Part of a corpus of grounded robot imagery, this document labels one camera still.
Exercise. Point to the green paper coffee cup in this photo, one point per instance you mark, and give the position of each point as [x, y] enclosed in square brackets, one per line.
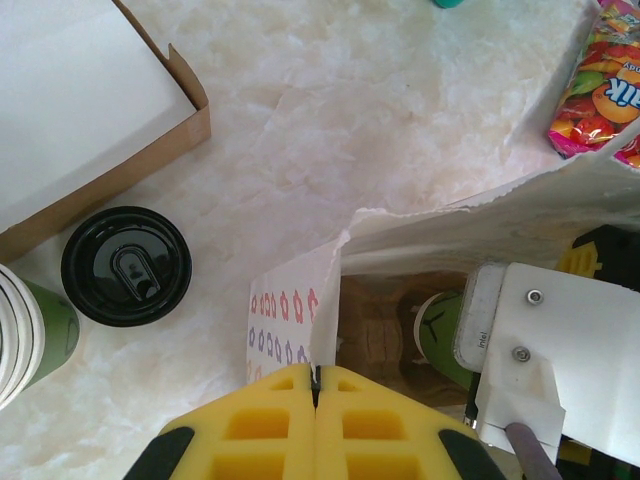
[440, 330]

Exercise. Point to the brown cardboard box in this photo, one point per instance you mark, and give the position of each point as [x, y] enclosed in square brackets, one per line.
[165, 150]

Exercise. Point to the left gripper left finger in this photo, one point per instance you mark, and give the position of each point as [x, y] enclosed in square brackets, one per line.
[250, 430]

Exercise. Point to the colourful candy bag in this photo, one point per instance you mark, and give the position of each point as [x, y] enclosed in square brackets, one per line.
[600, 100]

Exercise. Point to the brown cardboard cup carrier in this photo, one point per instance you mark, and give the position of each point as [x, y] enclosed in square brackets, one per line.
[370, 330]

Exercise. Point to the white cartoon print paper bag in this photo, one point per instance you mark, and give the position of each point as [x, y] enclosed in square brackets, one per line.
[450, 235]

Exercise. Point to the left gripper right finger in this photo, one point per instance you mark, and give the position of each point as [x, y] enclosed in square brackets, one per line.
[380, 430]

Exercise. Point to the white napkin stack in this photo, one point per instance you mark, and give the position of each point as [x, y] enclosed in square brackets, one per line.
[75, 100]

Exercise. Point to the black cup lid stack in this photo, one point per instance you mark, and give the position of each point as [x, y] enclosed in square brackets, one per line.
[125, 265]

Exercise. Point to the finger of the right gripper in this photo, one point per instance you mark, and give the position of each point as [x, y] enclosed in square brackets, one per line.
[580, 261]

